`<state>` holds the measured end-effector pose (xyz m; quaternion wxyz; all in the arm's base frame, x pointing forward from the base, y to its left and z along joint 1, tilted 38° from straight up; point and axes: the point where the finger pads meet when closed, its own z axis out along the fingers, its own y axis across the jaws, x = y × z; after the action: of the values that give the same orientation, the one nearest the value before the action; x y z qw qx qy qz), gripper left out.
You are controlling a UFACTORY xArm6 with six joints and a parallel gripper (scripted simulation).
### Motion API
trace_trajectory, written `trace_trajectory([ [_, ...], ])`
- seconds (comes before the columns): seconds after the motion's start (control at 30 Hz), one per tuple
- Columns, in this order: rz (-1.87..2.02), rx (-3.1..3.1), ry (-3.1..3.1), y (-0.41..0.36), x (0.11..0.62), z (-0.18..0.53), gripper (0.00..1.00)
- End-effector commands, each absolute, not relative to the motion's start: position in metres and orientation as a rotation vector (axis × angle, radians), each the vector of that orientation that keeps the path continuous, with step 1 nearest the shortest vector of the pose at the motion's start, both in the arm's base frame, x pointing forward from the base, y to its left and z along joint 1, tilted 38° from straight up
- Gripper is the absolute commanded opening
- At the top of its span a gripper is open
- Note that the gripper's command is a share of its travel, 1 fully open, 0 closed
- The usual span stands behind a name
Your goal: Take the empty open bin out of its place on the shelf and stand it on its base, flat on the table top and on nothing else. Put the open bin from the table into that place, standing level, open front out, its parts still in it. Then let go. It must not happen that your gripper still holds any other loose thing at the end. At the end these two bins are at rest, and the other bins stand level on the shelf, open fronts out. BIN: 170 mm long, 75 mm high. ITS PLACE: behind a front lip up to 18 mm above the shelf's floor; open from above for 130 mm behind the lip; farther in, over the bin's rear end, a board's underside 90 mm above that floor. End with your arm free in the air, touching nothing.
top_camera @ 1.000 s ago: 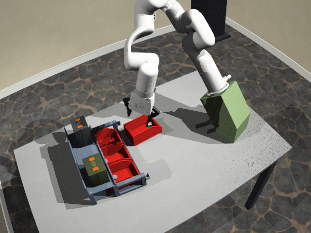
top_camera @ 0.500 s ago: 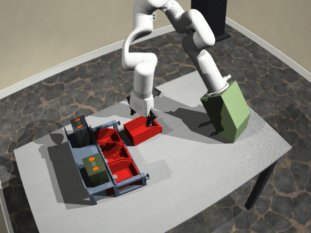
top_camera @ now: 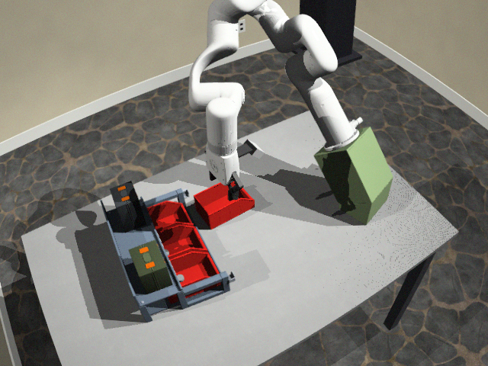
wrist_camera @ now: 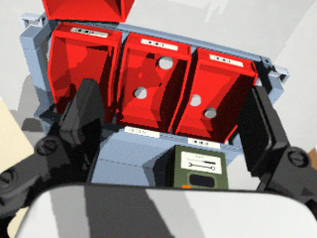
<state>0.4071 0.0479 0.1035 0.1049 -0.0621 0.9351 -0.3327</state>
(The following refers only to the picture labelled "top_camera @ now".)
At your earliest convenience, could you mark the red bin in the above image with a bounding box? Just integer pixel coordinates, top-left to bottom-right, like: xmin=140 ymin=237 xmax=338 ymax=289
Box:
xmin=147 ymin=201 xmax=193 ymax=233
xmin=194 ymin=183 xmax=254 ymax=229
xmin=158 ymin=225 xmax=207 ymax=260
xmin=168 ymin=252 xmax=221 ymax=304

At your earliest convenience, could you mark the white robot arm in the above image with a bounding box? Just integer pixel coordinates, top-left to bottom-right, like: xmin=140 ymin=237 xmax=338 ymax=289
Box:
xmin=188 ymin=0 xmax=363 ymax=159

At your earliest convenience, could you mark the olive green case with orange latches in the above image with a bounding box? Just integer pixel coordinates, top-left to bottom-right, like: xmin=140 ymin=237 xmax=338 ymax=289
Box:
xmin=129 ymin=240 xmax=172 ymax=294

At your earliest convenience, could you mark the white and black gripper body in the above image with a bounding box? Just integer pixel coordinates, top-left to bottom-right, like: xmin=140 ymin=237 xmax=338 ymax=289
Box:
xmin=206 ymin=146 xmax=239 ymax=186

